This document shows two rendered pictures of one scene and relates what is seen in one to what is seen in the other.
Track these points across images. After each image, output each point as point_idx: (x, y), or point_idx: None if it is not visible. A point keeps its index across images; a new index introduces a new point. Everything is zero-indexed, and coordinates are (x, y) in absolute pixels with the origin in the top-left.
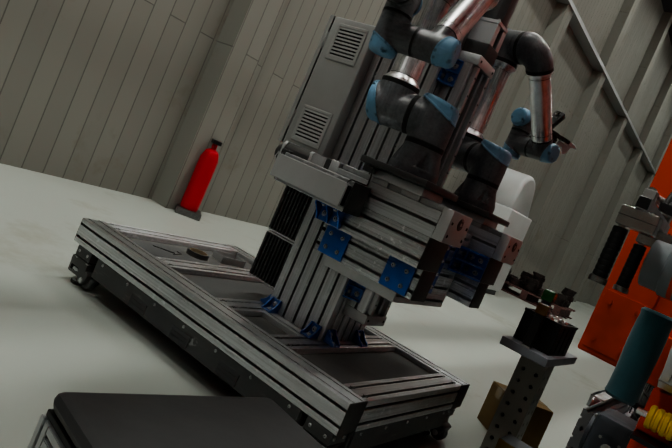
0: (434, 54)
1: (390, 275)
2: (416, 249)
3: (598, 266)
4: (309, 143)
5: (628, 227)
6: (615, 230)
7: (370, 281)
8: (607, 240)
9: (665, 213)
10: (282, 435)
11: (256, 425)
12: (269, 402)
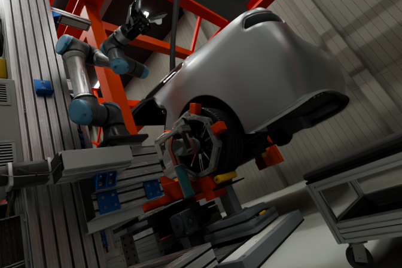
0: (144, 70)
1: (151, 191)
2: (158, 167)
3: (188, 145)
4: (3, 168)
5: (185, 131)
6: (183, 133)
7: (126, 214)
8: (183, 137)
9: (189, 123)
10: (331, 161)
11: (336, 159)
12: (308, 171)
